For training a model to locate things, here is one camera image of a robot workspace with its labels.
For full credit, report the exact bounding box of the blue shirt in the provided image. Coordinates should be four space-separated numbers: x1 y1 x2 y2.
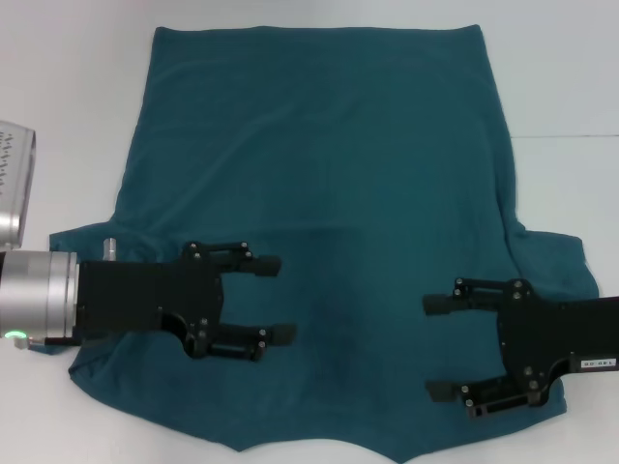
47 24 602 451

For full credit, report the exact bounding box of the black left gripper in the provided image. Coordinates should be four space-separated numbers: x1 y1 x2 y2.
76 240 298 363

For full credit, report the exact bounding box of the left arm cable with plug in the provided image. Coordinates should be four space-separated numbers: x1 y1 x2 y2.
15 333 81 349

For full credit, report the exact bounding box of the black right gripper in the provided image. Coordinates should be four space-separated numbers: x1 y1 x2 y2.
422 277 619 421

